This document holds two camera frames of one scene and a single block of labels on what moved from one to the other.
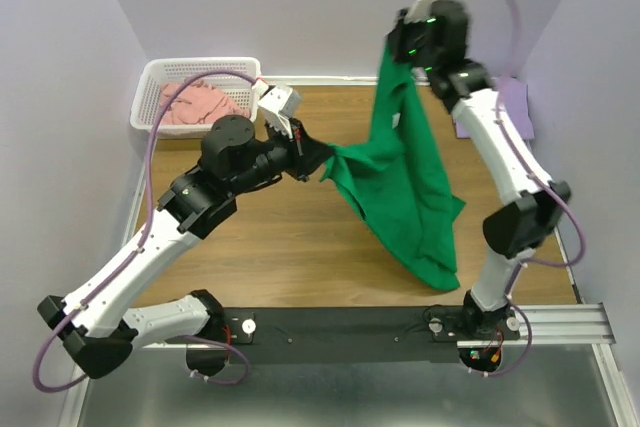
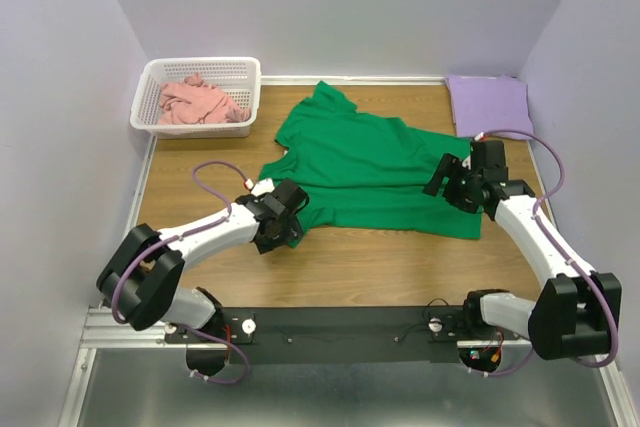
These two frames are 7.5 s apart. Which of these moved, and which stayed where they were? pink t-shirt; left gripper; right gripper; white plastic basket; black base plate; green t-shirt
Moved: right gripper; left gripper; green t-shirt
Stayed: white plastic basket; black base plate; pink t-shirt
